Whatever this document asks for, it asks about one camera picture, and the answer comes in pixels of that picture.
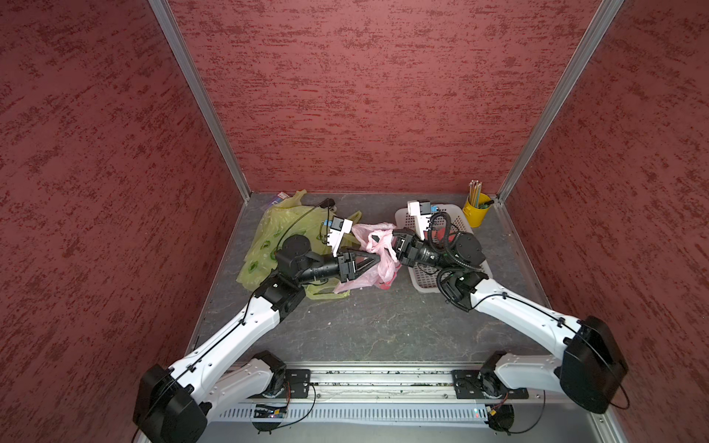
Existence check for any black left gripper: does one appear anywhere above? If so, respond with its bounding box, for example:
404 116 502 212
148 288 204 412
295 244 380 284

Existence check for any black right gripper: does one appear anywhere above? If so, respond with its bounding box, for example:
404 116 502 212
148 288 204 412
374 225 458 272

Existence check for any pink plastic bag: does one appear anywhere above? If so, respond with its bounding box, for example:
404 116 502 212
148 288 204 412
333 223 402 293

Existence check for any green avocado plastic bag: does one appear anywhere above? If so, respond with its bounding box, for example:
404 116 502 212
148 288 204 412
236 190 351 301

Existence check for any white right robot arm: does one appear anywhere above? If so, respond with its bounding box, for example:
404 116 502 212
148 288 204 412
371 229 629 413

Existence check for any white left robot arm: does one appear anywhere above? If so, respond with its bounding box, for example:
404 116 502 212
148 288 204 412
133 234 380 442

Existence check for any white plastic basket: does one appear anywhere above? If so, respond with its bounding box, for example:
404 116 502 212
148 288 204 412
395 203 492 293

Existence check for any yellow pencil cup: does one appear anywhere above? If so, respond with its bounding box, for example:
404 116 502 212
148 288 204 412
463 193 495 229

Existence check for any colored pencils bundle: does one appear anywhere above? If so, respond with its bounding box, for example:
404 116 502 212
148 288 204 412
468 180 482 209

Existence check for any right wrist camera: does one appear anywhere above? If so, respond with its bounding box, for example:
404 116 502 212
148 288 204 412
407 200 433 240

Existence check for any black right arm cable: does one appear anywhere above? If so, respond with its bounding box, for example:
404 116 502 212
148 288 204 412
428 211 631 411

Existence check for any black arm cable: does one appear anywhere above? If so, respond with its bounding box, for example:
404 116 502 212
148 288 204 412
130 198 337 443
428 211 631 411

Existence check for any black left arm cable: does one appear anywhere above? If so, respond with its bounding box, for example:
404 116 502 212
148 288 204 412
130 198 337 443

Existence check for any aluminium front rail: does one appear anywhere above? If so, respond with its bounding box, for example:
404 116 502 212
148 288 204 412
137 362 627 443

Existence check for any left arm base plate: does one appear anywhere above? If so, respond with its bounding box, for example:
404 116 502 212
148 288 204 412
249 369 311 401

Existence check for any white slotted cable duct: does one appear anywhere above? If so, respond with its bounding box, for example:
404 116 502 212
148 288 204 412
215 402 487 427

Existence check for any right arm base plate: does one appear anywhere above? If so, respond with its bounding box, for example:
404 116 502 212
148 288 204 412
452 369 529 402

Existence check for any left aluminium corner post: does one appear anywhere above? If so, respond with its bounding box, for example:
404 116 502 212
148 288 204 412
148 0 252 202

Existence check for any aluminium corner post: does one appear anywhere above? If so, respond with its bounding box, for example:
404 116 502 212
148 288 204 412
148 0 252 202
497 0 624 203

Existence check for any right aluminium corner post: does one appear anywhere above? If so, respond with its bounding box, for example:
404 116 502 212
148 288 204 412
497 0 624 203

